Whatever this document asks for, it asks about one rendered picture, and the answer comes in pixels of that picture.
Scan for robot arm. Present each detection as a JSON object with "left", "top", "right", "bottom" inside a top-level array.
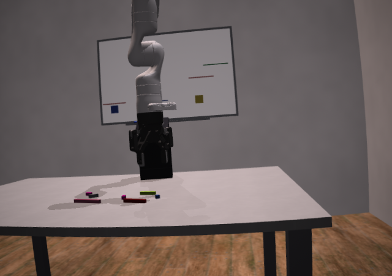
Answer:
[{"left": 127, "top": 0, "right": 176, "bottom": 113}]

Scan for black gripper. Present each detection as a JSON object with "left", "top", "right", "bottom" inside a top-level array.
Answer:
[{"left": 129, "top": 112, "right": 173, "bottom": 166}]

